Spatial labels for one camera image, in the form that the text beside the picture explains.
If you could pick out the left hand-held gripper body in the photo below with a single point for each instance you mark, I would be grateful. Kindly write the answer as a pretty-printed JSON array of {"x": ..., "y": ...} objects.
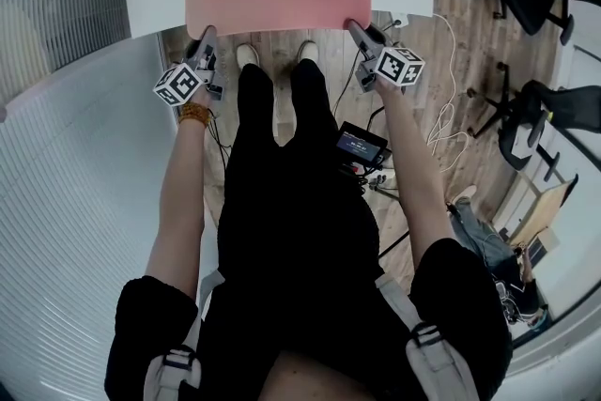
[{"x": 180, "y": 84}]

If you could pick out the person's right white shoe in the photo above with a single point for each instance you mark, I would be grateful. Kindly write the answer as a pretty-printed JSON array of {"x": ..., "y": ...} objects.
[{"x": 307, "y": 50}]

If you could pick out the person's black shirt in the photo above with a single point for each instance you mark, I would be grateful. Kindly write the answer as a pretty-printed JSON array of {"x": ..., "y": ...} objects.
[{"x": 155, "y": 319}]

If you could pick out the black monitor with screen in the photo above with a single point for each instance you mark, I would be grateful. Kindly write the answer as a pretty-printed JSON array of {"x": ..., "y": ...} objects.
[{"x": 359, "y": 144}]

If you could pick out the person's left forearm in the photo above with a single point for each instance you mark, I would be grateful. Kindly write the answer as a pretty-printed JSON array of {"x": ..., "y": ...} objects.
[{"x": 183, "y": 202}]

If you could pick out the light wooden table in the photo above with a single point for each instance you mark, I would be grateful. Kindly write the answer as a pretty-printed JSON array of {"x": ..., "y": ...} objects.
[{"x": 544, "y": 206}]

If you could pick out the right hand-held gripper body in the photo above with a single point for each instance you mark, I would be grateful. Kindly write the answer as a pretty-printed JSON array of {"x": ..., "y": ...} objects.
[{"x": 399, "y": 66}]

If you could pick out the person's white shoe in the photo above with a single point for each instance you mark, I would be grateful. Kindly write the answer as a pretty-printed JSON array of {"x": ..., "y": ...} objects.
[
  {"x": 246, "y": 55},
  {"x": 307, "y": 50}
]

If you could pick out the person's black trousers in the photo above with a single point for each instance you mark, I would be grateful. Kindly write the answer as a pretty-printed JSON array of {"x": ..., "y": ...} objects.
[{"x": 291, "y": 202}]

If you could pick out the person's right forearm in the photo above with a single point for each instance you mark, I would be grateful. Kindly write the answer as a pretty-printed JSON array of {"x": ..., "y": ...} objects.
[{"x": 408, "y": 164}]

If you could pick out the person's left white shoe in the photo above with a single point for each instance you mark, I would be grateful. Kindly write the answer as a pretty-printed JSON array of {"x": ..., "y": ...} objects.
[{"x": 246, "y": 55}]

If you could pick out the white power adapter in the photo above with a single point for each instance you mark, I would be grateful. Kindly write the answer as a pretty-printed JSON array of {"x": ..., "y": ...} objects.
[{"x": 398, "y": 21}]

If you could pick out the black tripod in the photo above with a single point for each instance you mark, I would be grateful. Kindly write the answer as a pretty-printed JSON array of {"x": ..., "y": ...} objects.
[{"x": 355, "y": 170}]

